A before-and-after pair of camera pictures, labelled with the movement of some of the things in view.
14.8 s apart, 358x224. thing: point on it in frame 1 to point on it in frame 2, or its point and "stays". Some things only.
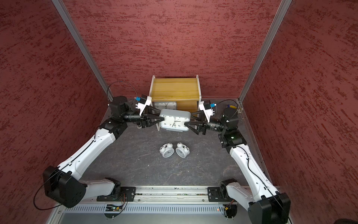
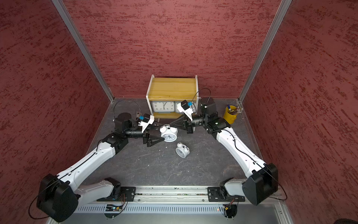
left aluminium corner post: [73, 28] stays
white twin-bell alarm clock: [167, 150] to [169, 133]
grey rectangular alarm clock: [166, 105] stays
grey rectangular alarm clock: [174, 120] to [175, 106]
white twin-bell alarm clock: [182, 150] stays
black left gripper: [145, 119] to [149, 138]
